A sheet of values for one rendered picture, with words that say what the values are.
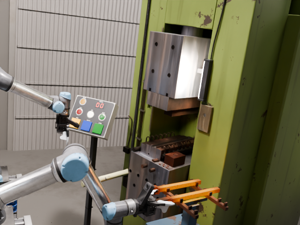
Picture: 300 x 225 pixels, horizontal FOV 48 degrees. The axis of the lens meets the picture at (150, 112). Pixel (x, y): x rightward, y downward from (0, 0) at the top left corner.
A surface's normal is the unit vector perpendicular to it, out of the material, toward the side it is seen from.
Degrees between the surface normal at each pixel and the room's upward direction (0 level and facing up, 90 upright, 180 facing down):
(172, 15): 90
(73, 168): 87
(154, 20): 90
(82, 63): 90
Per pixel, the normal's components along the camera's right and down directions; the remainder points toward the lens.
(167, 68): -0.71, 0.09
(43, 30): 0.42, 0.28
